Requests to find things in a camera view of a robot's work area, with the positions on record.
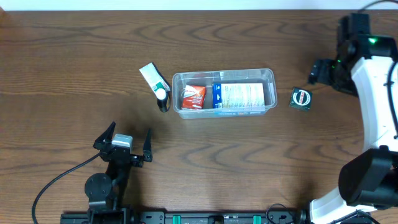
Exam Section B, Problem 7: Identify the white green medicine box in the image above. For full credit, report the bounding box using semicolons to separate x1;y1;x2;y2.
139;63;170;93

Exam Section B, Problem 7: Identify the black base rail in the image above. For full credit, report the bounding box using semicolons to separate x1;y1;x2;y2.
60;208;310;224

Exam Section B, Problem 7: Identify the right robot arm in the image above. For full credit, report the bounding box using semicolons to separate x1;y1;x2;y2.
300;12;397;223

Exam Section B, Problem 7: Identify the clear plastic container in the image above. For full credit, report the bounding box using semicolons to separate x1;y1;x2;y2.
172;68;277;119

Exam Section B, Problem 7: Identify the blue medicine box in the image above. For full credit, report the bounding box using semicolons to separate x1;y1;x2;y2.
212;83;266;114

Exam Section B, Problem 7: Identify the dark bottle white cap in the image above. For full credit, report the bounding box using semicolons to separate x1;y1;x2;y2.
155;88;170;113

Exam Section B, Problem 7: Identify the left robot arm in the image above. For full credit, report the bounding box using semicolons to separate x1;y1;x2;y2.
85;123;153;223

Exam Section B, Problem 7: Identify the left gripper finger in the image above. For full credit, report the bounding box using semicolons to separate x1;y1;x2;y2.
143;129;153;162
93;121;116;150

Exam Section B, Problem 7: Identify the dark green square box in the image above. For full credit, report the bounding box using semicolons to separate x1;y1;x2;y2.
289;88;313;111

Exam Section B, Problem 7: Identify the red medicine box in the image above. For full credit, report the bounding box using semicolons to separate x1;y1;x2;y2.
182;85;206;110

